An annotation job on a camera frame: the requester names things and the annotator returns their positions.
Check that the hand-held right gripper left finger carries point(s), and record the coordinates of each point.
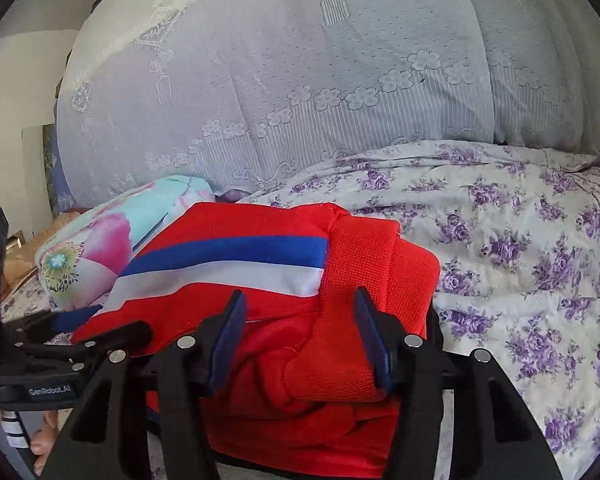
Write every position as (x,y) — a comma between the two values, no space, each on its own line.
(225,340)

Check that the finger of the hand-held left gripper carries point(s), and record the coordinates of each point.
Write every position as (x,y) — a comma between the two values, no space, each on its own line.
(75,319)
(120,337)

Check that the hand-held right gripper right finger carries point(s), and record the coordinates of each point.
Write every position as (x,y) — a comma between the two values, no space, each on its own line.
(372,340)

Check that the red sweater with stripes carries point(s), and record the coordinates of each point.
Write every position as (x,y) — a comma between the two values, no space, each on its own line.
(290,365)

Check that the person's left hand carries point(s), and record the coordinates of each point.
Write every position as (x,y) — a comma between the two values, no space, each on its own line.
(47,435)

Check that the orange blanket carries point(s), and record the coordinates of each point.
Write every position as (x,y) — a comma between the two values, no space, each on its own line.
(25,265)

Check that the floral pastel pillow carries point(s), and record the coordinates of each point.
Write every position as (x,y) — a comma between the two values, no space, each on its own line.
(95,245)

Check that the blue patterned cloth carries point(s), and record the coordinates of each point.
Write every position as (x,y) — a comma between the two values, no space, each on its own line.
(55,170)

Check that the purple floral bedsheet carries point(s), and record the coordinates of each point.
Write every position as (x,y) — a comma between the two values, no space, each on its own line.
(505,260)

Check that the white lace cover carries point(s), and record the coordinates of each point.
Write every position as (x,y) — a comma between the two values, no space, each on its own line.
(280,85)

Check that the wooden bed frame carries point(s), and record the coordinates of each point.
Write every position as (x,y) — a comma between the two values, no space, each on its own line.
(14,242)

